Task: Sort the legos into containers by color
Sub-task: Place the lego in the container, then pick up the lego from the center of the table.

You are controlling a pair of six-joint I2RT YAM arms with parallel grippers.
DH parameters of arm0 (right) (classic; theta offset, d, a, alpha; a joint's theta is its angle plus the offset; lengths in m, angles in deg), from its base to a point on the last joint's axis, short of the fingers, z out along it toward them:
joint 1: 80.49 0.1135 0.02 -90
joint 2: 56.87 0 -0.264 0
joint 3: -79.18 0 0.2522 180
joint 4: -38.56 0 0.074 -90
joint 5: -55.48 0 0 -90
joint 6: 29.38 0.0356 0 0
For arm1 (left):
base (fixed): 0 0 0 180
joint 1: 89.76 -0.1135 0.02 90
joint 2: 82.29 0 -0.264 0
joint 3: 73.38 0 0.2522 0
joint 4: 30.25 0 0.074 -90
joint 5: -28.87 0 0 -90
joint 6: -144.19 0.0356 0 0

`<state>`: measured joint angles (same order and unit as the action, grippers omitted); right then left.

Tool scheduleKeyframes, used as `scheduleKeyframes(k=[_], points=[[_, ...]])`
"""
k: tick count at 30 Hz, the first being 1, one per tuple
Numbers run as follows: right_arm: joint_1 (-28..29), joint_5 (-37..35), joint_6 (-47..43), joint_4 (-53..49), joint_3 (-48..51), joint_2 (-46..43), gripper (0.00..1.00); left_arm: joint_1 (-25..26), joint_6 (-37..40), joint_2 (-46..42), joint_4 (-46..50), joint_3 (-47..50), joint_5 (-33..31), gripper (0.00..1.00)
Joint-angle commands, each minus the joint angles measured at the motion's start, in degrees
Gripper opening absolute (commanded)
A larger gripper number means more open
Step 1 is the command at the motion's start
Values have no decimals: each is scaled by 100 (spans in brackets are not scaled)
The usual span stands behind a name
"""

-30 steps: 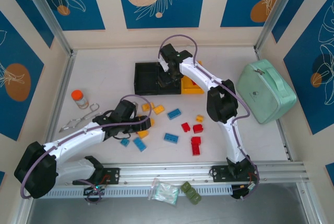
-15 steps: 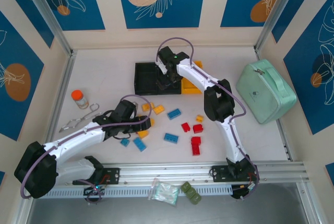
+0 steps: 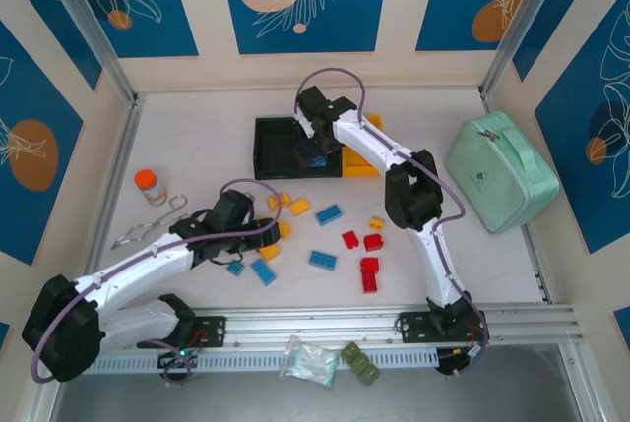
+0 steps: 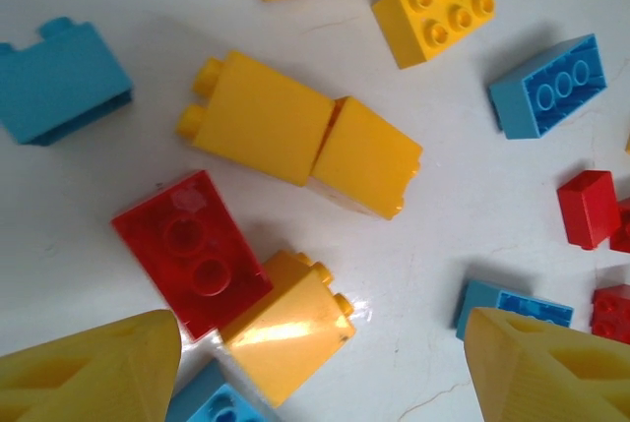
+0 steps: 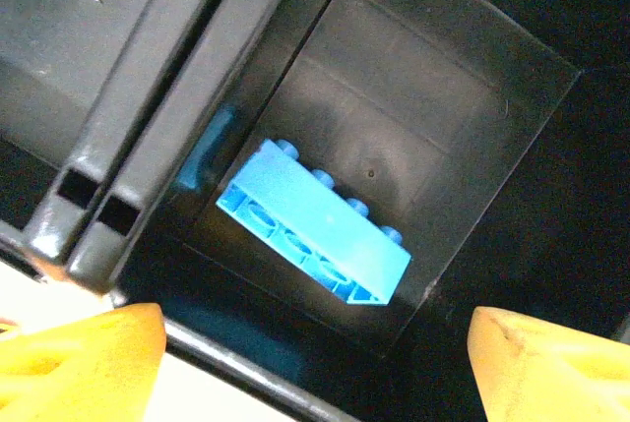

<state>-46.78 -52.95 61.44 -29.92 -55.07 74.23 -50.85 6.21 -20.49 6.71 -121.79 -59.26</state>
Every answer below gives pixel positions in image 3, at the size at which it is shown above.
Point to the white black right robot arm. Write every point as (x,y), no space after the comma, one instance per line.
(361,144)

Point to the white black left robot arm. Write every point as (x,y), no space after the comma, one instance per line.
(147,264)

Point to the small yellow lego brick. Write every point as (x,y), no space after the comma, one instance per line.
(286,230)
(272,202)
(284,197)
(376,223)

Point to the orange lid glass jar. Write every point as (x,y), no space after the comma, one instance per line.
(150,186)

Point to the metal scissor tongs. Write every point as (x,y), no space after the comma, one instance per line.
(161,219)

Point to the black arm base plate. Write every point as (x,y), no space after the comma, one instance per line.
(214,331)
(413,328)

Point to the mint green zip bag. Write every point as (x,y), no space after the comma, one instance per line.
(492,181)

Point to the aluminium frame post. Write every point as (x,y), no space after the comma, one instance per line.
(83,14)
(522,23)

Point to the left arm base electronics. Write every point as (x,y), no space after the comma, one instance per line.
(179,358)

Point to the clear plastic zip bag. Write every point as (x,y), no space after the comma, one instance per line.
(310,360)

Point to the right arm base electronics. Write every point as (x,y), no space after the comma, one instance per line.
(455,360)

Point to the olive green block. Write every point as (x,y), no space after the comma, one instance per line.
(369,375)
(360,363)
(350,352)

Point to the red lego brick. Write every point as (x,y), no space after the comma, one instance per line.
(350,239)
(373,242)
(370,282)
(369,264)

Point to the long aluminium mounting rail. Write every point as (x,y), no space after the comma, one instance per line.
(315,323)

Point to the yellow plastic bin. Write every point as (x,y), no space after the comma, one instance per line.
(357,168)

